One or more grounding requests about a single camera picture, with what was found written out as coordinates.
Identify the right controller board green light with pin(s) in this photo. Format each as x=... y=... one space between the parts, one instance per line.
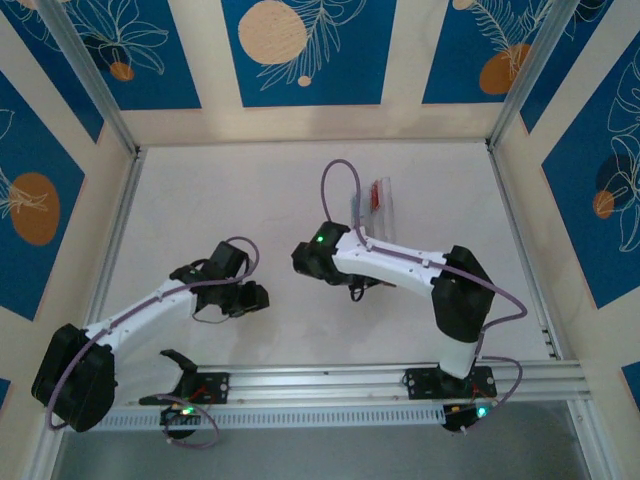
x=460 y=420

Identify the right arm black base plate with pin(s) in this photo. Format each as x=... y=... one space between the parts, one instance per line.
x=417 y=382

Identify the clear acrylic card stand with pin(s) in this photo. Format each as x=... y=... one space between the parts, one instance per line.
x=387 y=215

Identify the aluminium frame post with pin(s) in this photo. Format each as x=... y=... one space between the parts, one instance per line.
x=532 y=70
x=90 y=70

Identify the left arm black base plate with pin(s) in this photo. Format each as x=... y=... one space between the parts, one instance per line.
x=220 y=387

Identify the aluminium side rail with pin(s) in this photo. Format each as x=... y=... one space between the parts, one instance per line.
x=526 y=250
x=125 y=200

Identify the red card stack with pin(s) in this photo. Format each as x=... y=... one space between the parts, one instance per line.
x=375 y=196

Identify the controller board green light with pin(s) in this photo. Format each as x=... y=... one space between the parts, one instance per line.
x=460 y=420
x=175 y=415

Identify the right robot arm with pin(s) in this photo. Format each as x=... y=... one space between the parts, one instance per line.
x=385 y=265

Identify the aluminium cross rail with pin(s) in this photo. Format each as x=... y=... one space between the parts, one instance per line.
x=320 y=385

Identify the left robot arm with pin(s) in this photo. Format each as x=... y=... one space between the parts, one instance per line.
x=145 y=315

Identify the left controller board green light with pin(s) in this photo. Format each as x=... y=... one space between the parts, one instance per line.
x=175 y=415

